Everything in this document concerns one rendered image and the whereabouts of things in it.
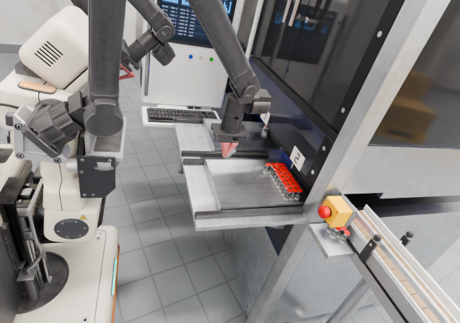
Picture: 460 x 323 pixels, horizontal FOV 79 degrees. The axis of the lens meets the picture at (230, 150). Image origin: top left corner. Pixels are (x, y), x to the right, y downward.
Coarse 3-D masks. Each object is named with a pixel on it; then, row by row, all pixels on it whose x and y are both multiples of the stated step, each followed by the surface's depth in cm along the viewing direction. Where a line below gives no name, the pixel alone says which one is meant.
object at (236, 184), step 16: (208, 160) 111; (224, 160) 114; (240, 160) 116; (256, 160) 119; (272, 160) 121; (208, 176) 106; (224, 176) 110; (240, 176) 112; (256, 176) 114; (224, 192) 102; (240, 192) 104; (256, 192) 106; (272, 192) 108; (224, 208) 92; (240, 208) 94; (256, 208) 96
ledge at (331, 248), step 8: (312, 224) 98; (320, 224) 99; (328, 224) 100; (312, 232) 96; (320, 232) 96; (320, 240) 93; (328, 240) 94; (336, 240) 94; (320, 248) 92; (328, 248) 91; (336, 248) 91; (344, 248) 92; (352, 248) 93; (328, 256) 88; (336, 256) 89; (344, 256) 91; (352, 256) 92
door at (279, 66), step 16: (272, 0) 130; (304, 0) 106; (272, 16) 130; (288, 16) 117; (304, 16) 106; (256, 32) 147; (272, 32) 130; (288, 32) 116; (256, 48) 146; (272, 48) 129; (288, 48) 116; (272, 64) 129; (288, 64) 116
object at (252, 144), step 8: (208, 120) 141; (216, 120) 142; (208, 128) 139; (248, 128) 148; (256, 128) 150; (208, 136) 129; (248, 136) 141; (256, 136) 143; (264, 136) 145; (216, 144) 128; (240, 144) 133; (248, 144) 134; (256, 144) 136; (264, 144) 137; (272, 144) 139; (264, 152) 128; (272, 152) 130; (280, 152) 131
